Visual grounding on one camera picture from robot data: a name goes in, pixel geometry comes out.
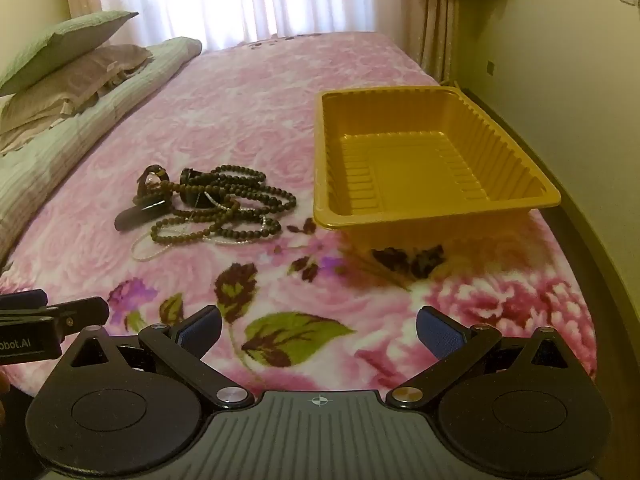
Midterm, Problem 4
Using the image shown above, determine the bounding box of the black glossy tube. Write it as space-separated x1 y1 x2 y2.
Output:
114 195 171 234

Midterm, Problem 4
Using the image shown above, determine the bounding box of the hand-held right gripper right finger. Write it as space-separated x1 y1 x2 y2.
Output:
386 304 577 409

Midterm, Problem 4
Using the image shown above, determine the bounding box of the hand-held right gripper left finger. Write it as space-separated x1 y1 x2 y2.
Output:
60 304 256 409

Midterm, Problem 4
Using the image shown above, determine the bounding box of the black strap bracelet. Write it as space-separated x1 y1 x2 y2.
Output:
179 167 222 208

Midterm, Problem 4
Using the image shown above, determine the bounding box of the pink floral blanket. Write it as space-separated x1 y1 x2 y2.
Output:
0 31 601 396

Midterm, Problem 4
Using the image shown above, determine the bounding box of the green ribbed quilt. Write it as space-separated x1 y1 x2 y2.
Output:
0 37 203 262

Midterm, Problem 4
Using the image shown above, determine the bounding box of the white pearl necklace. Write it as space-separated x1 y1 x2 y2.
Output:
130 194 269 262

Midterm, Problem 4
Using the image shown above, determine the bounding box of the green pillow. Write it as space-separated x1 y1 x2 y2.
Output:
0 10 140 97

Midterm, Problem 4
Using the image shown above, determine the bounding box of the beige patterned curtain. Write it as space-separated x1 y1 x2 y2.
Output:
417 0 463 87

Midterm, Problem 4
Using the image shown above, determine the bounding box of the dark brown bead necklace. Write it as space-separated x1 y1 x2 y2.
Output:
199 164 298 218
149 199 284 247

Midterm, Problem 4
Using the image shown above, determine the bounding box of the mauve pillow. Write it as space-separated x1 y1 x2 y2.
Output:
0 43 154 137

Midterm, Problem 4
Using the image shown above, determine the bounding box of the black wristwatch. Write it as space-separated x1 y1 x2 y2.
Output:
136 164 172 197

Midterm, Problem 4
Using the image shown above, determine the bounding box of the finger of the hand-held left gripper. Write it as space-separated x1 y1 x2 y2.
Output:
0 296 110 344
0 288 49 317

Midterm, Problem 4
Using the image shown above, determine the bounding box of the yellow plastic tray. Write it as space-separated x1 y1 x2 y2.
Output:
313 86 562 251

